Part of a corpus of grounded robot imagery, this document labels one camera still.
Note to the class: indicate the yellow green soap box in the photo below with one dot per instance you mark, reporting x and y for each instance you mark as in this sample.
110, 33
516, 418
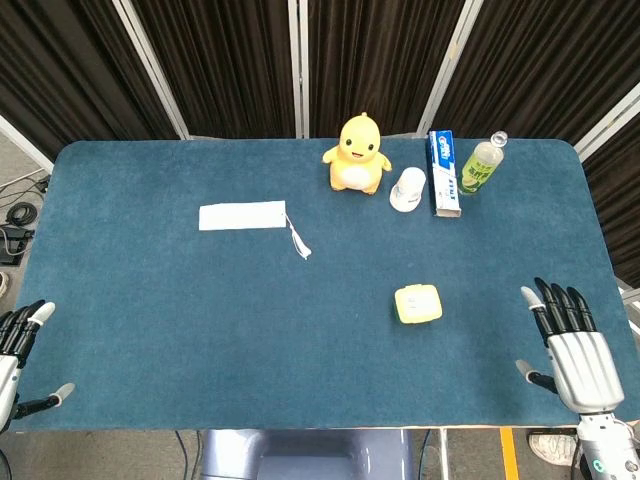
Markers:
418, 303

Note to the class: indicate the blue table mat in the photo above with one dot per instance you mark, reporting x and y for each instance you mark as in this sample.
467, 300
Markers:
250, 325

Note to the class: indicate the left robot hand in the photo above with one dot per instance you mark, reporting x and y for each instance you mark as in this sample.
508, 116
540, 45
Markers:
11, 345

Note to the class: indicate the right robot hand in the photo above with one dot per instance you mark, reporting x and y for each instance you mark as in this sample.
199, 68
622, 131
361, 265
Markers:
580, 355

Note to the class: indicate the dark folding screen panels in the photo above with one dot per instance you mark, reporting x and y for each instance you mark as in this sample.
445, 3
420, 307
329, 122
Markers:
240, 65

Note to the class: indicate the green drink bottle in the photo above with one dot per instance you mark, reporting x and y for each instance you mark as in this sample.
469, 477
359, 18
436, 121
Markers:
481, 169

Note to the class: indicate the yellow duck plush toy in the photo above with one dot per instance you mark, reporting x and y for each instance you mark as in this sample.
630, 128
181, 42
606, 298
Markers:
356, 161

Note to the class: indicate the white paper tag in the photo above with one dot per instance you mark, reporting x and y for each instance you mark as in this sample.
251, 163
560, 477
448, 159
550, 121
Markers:
242, 216

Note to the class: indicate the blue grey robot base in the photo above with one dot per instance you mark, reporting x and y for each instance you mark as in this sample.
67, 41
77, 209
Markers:
305, 454

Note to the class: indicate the white plastic jar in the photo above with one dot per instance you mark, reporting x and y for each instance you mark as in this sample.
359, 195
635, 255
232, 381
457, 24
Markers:
408, 190

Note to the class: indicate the blue white toothpaste box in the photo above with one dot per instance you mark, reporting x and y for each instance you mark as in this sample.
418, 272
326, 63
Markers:
444, 175

